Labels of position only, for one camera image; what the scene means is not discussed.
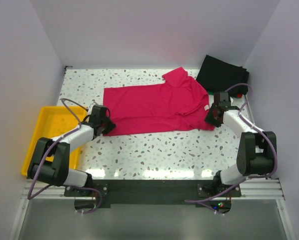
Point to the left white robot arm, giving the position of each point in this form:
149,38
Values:
50,161

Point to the folded black t shirt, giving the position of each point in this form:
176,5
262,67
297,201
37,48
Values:
217,76

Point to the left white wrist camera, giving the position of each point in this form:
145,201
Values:
92,104

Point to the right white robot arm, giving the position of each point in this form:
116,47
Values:
257,151

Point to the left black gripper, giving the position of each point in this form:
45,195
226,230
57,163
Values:
108,126

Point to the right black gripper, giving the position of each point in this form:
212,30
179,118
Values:
210,117

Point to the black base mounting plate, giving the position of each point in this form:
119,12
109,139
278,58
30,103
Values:
203,193

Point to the yellow plastic tray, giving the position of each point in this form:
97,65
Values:
52,122

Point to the magenta t shirt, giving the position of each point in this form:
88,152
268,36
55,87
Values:
178,104

